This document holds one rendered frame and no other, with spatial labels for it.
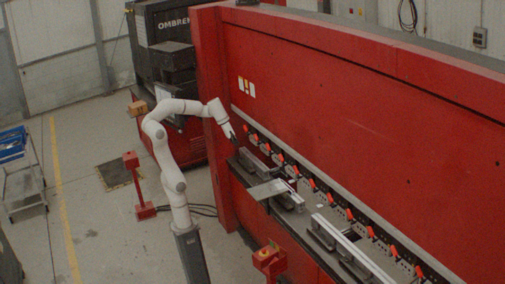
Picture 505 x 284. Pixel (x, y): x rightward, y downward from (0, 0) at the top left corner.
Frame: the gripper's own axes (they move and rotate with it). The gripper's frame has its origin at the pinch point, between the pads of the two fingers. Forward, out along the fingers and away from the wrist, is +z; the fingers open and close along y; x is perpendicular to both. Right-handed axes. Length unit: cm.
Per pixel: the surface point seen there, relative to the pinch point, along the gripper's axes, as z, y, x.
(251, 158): 42, -81, 15
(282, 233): 83, -12, -1
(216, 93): -20, -94, 17
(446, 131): 0, 141, 58
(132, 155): 3, -175, -85
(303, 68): -28, 36, 51
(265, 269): 83, 20, -26
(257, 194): 49, -22, -2
